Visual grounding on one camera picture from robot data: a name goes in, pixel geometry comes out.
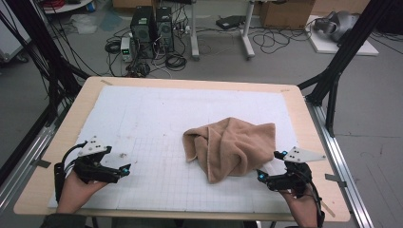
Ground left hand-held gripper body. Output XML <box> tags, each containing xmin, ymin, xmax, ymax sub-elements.
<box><xmin>72</xmin><ymin>136</ymin><xmax>124</xmax><ymax>185</ymax></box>

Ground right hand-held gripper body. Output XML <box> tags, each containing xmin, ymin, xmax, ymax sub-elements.
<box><xmin>265</xmin><ymin>145</ymin><xmax>327</xmax><ymax>200</ymax></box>

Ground brown towel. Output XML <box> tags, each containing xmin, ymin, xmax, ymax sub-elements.
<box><xmin>182</xmin><ymin>117</ymin><xmax>277</xmax><ymax>184</ymax></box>

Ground person's left hand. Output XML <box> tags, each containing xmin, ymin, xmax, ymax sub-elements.
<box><xmin>56</xmin><ymin>170</ymin><xmax>109</xmax><ymax>215</ymax></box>

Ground person's right hand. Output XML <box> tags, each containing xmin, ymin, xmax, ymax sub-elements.
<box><xmin>279</xmin><ymin>188</ymin><xmax>319</xmax><ymax>228</ymax></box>

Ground grey tape piece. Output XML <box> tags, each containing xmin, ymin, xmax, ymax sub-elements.
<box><xmin>324</xmin><ymin>173</ymin><xmax>348</xmax><ymax>188</ymax></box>
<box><xmin>31</xmin><ymin>158</ymin><xmax>51</xmax><ymax>169</ymax></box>

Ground white foam mat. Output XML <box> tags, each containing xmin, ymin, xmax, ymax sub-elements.
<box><xmin>47</xmin><ymin>85</ymin><xmax>321</xmax><ymax>214</ymax></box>

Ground white power supply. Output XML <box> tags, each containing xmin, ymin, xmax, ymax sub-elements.
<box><xmin>120</xmin><ymin>36</ymin><xmax>136</xmax><ymax>63</ymax></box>

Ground white floor board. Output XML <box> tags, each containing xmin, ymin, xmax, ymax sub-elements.
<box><xmin>305</xmin><ymin>14</ymin><xmax>380</xmax><ymax>57</ymax></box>

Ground white desk leg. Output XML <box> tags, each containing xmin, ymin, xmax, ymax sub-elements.
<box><xmin>189</xmin><ymin>0</ymin><xmax>202</xmax><ymax>62</ymax></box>
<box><xmin>241</xmin><ymin>0</ymin><xmax>256</xmax><ymax>61</ymax></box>

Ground black computer tower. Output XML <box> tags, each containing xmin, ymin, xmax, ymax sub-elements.
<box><xmin>155</xmin><ymin>7</ymin><xmax>175</xmax><ymax>53</ymax></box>
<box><xmin>130</xmin><ymin>6</ymin><xmax>156</xmax><ymax>60</ymax></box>

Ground clear plastic bag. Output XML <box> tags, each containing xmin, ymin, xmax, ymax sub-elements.
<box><xmin>69</xmin><ymin>13</ymin><xmax>99</xmax><ymax>35</ymax></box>

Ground blue sheet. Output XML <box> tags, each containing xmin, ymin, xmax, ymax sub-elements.
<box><xmin>100</xmin><ymin>11</ymin><xmax>124</xmax><ymax>32</ymax></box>

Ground cardboard box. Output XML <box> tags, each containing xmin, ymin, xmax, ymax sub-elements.
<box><xmin>259</xmin><ymin>0</ymin><xmax>317</xmax><ymax>30</ymax></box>

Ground black flat device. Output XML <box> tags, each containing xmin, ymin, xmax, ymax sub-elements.
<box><xmin>216</xmin><ymin>14</ymin><xmax>246</xmax><ymax>31</ymax></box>

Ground white cabinet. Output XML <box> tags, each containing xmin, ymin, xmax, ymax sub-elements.
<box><xmin>0</xmin><ymin>12</ymin><xmax>32</xmax><ymax>63</ymax></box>

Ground grey plastic device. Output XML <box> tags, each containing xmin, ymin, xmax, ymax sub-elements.
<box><xmin>313</xmin><ymin>10</ymin><xmax>360</xmax><ymax>42</ymax></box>

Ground round white table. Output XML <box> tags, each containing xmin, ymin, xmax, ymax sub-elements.
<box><xmin>41</xmin><ymin>0</ymin><xmax>96</xmax><ymax>15</ymax></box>

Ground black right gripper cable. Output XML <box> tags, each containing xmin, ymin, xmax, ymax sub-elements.
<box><xmin>297</xmin><ymin>170</ymin><xmax>326</xmax><ymax>228</ymax></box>

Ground aluminium rail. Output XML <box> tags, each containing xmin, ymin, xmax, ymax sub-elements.
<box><xmin>305</xmin><ymin>98</ymin><xmax>376</xmax><ymax>228</ymax></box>
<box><xmin>0</xmin><ymin>124</ymin><xmax>56</xmax><ymax>217</ymax></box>

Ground tangled cable bundle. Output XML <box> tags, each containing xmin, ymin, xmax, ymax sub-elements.
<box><xmin>125</xmin><ymin>61</ymin><xmax>151</xmax><ymax>79</ymax></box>

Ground black cable coil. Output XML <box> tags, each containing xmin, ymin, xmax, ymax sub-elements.
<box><xmin>164</xmin><ymin>53</ymin><xmax>188</xmax><ymax>72</ymax></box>
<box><xmin>104</xmin><ymin>40</ymin><xmax>122</xmax><ymax>55</ymax></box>

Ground black metal frame post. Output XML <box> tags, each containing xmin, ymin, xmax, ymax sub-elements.
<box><xmin>0</xmin><ymin>0</ymin><xmax>91</xmax><ymax>188</ymax></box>
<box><xmin>297</xmin><ymin>0</ymin><xmax>403</xmax><ymax>138</ymax></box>

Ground loose black floor cables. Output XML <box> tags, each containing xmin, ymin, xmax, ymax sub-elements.
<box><xmin>252</xmin><ymin>27</ymin><xmax>313</xmax><ymax>55</ymax></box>

